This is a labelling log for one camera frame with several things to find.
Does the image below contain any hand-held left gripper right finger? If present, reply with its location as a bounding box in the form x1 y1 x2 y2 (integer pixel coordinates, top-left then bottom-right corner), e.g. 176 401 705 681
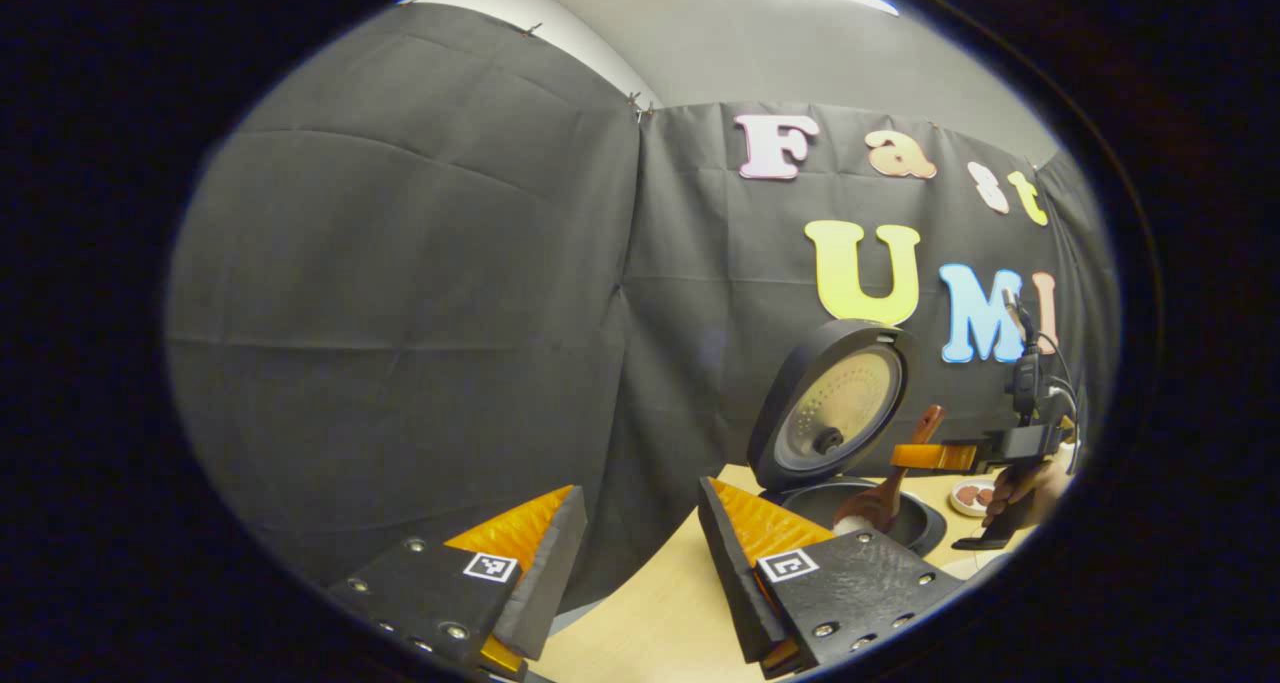
697 476 966 680

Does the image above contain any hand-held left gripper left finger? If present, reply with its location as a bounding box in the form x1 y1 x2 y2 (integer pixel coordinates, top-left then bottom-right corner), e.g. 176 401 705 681
328 484 589 682

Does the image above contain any brown wooden spoon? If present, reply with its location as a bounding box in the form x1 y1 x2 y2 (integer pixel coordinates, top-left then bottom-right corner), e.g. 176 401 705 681
833 405 946 536

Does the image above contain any grey silver rice cooker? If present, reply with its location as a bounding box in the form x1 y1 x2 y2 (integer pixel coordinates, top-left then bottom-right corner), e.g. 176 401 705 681
747 319 948 559

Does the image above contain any white round plate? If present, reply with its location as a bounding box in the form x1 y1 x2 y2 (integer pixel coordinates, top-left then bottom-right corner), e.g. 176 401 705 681
948 479 998 517

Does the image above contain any black backdrop cloth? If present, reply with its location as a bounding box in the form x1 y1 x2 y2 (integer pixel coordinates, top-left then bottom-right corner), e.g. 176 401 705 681
165 3 1121 614

